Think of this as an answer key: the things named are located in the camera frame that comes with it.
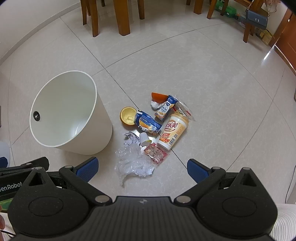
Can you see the red snack packet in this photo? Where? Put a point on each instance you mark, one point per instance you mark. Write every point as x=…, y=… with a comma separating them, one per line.
x=156, y=153

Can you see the beige milk tea cup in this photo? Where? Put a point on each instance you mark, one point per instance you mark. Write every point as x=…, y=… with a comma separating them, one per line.
x=172, y=132

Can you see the small blue juice carton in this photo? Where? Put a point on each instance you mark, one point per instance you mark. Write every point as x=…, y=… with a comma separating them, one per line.
x=165, y=109

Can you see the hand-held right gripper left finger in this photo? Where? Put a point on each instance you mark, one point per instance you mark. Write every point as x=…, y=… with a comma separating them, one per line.
x=89, y=168

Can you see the wooden dining table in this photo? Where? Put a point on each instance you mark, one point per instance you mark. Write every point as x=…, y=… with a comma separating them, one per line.
x=122, y=20

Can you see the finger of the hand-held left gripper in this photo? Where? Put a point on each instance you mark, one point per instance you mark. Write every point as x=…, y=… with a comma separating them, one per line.
x=3, y=161
x=23, y=167

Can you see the green plastic box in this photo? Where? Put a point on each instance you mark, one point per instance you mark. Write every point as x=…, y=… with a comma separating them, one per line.
x=220, y=4
x=230, y=11

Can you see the white ribbed clothing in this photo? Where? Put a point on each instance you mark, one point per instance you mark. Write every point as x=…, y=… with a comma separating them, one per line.
x=285, y=222

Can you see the brown wooden cabinet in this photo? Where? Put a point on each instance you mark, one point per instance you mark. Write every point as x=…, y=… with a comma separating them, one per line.
x=285, y=41

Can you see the wooden table and chair legs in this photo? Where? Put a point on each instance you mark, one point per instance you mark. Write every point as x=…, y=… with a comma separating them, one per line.
x=96, y=20

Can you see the white paper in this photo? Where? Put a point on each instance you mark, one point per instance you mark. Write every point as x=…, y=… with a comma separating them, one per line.
x=131, y=139

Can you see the clear wrapper with red label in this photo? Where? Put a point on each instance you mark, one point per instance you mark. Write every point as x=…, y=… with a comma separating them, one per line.
x=183, y=109

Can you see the blue-grey handbag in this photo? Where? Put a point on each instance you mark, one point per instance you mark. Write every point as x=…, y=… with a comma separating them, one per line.
x=255, y=19

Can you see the wooden chair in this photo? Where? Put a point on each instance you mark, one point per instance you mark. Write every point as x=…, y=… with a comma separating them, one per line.
x=141, y=9
x=248, y=34
x=211, y=9

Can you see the small white cup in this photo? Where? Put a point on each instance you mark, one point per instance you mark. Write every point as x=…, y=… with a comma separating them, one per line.
x=144, y=139

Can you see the white plastic trash bin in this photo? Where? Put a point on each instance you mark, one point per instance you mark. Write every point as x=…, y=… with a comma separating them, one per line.
x=69, y=104

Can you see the hollow orange peel cup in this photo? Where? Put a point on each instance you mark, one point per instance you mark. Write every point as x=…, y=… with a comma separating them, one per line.
x=126, y=115

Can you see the orange peel half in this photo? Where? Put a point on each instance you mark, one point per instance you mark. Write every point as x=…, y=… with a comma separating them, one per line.
x=159, y=96

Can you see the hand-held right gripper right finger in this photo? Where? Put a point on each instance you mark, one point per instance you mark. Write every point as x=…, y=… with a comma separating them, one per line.
x=198, y=170

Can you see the clear plastic bag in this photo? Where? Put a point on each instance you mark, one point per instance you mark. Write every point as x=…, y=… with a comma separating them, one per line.
x=134, y=164

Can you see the white tissue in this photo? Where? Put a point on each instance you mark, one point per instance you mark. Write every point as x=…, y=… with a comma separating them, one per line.
x=155, y=105

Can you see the large blue juice carton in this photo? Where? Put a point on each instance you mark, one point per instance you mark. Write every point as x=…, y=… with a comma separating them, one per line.
x=148, y=121

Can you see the yellow cardboard boxes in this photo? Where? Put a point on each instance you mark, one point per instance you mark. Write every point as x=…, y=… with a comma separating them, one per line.
x=266, y=36

